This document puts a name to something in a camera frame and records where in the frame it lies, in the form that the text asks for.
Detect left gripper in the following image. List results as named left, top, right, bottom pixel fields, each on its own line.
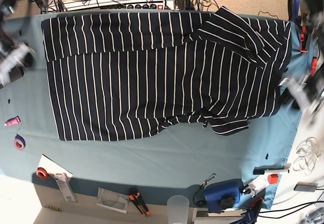
left=279, top=73, right=323, bottom=126

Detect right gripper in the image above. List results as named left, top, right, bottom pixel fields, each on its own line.
left=1, top=43, right=34, bottom=82

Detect navy white striped t-shirt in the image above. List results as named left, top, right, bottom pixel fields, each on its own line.
left=42, top=7, right=292, bottom=141

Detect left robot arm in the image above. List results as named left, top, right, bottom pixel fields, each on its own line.
left=280, top=0, right=323, bottom=126

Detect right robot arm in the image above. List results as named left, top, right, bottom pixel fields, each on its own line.
left=1, top=0, right=34, bottom=88

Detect black remote control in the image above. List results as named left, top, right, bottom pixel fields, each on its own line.
left=0, top=67, right=24, bottom=89

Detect orange black clamp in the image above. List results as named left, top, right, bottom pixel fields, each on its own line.
left=299, top=25, right=310, bottom=53

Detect pink tube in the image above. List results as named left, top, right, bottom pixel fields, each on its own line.
left=4, top=117, right=21, bottom=127

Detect white zip ties bundle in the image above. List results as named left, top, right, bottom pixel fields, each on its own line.
left=293, top=137, right=323, bottom=176

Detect black marker pen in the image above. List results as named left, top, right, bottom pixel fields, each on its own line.
left=253, top=167, right=290, bottom=175

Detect purple tape roll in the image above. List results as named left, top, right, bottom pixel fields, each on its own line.
left=14, top=134, right=26, bottom=150

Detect small red block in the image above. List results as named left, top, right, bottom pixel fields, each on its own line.
left=268, top=174, right=278, bottom=184

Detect grey adapter box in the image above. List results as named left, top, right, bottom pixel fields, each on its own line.
left=294, top=182, right=317, bottom=193

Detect white paper sheet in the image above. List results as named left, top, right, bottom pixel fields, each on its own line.
left=38, top=155, right=73, bottom=181

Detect orange tape roll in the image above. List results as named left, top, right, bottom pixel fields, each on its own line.
left=35, top=167, right=49, bottom=180

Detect blue clamp with black knob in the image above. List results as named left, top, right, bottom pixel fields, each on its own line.
left=204, top=181, right=241, bottom=213

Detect packaged item with barcode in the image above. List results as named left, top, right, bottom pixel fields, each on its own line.
left=54, top=173, right=77, bottom=202

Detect frosted plastic cup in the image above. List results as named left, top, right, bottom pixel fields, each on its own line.
left=167, top=195, right=190, bottom=224

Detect clear plastic bag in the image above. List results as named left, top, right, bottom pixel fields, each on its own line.
left=97, top=188, right=129, bottom=214

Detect orange black cutter pliers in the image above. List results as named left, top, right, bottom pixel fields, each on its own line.
left=129, top=188, right=150, bottom=216

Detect orange handled tool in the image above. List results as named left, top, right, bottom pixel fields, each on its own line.
left=310, top=57, right=317, bottom=77

